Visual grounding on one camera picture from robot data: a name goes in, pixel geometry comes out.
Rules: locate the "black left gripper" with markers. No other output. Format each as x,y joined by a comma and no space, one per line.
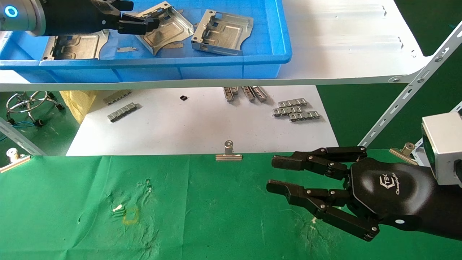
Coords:
75,16

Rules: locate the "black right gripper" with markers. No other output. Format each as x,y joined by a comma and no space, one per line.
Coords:
389,191

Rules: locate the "metal bracket part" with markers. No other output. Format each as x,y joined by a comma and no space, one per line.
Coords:
223,32
83,47
169,30

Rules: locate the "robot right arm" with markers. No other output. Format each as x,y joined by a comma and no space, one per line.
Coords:
449,209

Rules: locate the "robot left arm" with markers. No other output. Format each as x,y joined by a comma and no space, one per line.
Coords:
27,20

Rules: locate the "grey metal connector strip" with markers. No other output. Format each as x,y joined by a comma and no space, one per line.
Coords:
260,94
248,94
227,94
235,90
122,112
117,96
287,111
305,116
292,103

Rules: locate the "silver binder clip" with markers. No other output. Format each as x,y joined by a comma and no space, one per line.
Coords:
229,156
14,162
402,154

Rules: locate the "blue plastic tray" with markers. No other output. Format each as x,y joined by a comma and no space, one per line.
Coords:
216,68

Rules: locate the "yellow plastic bag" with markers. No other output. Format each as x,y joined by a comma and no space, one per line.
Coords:
77,103

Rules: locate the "green table cloth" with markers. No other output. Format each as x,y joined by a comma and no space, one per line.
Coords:
216,216

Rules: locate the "white paper sheet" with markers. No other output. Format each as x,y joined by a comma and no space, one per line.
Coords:
180,126

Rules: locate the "white shelf board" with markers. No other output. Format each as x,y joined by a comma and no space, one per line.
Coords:
343,54

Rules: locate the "chrome chair base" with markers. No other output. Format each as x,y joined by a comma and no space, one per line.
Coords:
29,104

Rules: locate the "grey perforated shelf brace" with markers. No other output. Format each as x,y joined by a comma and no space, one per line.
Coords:
21,139

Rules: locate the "white tape scrap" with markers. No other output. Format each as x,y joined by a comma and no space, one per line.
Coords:
117,208

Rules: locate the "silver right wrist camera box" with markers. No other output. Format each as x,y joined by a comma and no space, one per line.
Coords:
442,144

